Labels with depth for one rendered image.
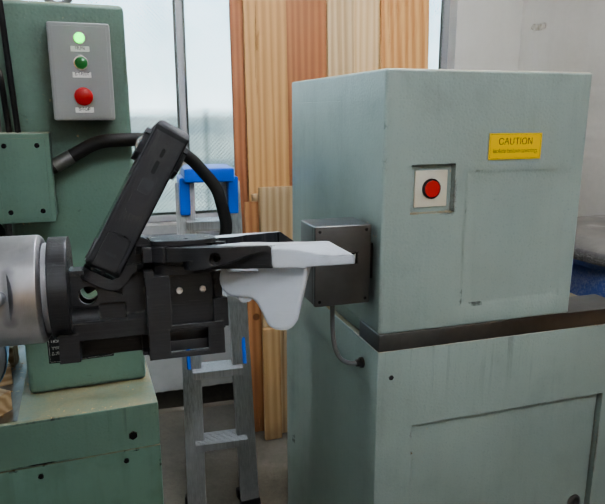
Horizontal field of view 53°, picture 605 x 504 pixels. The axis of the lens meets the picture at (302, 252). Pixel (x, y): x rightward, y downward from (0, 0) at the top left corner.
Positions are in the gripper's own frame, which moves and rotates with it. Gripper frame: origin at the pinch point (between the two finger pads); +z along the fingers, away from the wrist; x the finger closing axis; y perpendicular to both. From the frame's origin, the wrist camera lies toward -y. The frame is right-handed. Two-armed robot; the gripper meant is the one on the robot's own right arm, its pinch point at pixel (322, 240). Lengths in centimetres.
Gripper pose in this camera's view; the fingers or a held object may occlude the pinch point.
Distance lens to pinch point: 48.3
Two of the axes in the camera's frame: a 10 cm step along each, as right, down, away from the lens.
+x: 2.9, 0.8, -9.5
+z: 9.6, -0.7, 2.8
